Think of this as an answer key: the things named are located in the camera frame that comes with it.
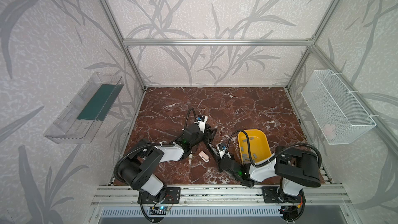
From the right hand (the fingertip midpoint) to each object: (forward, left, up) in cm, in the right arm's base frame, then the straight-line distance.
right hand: (215, 150), depth 87 cm
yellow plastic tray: (+4, -26, -3) cm, 27 cm away
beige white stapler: (-3, +14, +1) cm, 14 cm away
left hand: (+11, 0, +9) cm, 14 cm away
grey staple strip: (-2, -22, -2) cm, 22 cm away
